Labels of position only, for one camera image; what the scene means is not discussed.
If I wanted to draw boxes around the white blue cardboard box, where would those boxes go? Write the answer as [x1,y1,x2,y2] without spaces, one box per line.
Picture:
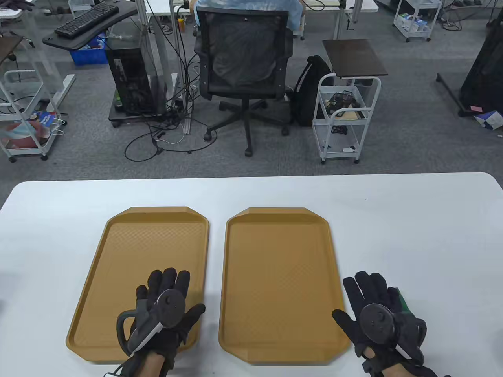
[474,111,503,131]

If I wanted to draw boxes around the white cart with boxes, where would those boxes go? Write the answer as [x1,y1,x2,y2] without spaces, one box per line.
[393,0,442,43]

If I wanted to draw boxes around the black cable bundle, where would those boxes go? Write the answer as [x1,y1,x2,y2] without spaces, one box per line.
[325,91,362,117]

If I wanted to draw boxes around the black white hand controller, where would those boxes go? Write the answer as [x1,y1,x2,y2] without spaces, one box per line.
[360,303,428,364]
[116,289,186,357]

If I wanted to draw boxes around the person's left hand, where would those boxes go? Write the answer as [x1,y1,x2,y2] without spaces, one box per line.
[130,268,206,370]

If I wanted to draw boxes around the blue plastic crate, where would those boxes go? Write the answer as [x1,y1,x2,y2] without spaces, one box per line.
[70,33,108,66]

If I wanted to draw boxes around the black curved desk board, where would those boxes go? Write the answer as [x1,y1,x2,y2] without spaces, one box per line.
[42,0,138,51]

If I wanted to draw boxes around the black computer tower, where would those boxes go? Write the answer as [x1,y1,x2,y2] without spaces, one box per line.
[105,37,167,116]

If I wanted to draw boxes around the person's right hand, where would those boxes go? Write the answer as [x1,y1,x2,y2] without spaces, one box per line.
[332,271,427,368]

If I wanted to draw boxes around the reddish brown bag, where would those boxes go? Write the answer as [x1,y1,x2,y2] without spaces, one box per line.
[2,120,51,150]

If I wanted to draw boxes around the black keyboard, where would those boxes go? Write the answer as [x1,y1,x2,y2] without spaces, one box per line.
[54,3,119,39]

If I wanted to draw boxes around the black backpack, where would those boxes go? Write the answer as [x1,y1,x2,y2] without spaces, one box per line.
[290,55,334,127]

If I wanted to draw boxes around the brown plastic food tray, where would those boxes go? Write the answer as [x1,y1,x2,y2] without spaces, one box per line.
[66,207,210,364]
[218,207,351,364]

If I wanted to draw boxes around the black white left hand controller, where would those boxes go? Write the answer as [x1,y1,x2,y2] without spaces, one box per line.
[116,289,186,357]

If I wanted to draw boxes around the white cart with bags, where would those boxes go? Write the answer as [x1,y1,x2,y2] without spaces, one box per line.
[0,70,65,162]

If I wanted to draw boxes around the black mesh office chair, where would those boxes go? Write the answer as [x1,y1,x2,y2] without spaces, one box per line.
[194,6,295,157]

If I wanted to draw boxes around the blue paper bag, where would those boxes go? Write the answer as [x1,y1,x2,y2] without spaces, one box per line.
[31,111,65,136]

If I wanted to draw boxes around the black white right hand controller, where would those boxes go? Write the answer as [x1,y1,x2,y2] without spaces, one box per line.
[360,303,428,364]

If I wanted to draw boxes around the white desk leg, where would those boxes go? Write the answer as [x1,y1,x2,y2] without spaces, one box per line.
[22,8,77,114]

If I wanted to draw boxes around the white wire rolling cart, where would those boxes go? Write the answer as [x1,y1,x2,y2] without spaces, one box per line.
[312,75,382,165]

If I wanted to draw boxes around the dark brown side table top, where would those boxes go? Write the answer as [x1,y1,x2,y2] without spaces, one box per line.
[322,38,389,78]

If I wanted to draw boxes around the black covered stand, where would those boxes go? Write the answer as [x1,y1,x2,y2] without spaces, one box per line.
[436,24,503,117]

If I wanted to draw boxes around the yellow green sponge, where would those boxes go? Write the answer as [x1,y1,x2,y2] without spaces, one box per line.
[395,287,412,315]

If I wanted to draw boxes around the tangle of black floor cables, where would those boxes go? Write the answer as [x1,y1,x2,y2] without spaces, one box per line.
[125,51,218,162]

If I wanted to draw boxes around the black rolling computer platform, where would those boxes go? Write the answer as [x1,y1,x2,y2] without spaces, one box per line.
[109,100,185,128]

